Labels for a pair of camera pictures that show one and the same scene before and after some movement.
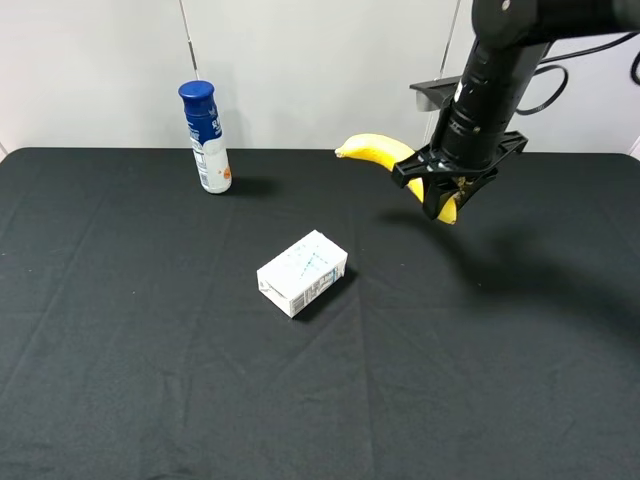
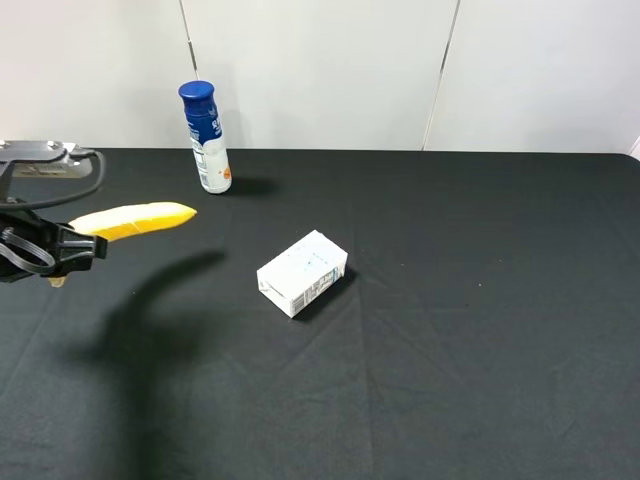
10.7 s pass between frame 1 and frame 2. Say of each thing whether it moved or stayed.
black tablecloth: stayed
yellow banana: moved
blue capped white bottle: stayed
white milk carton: stayed
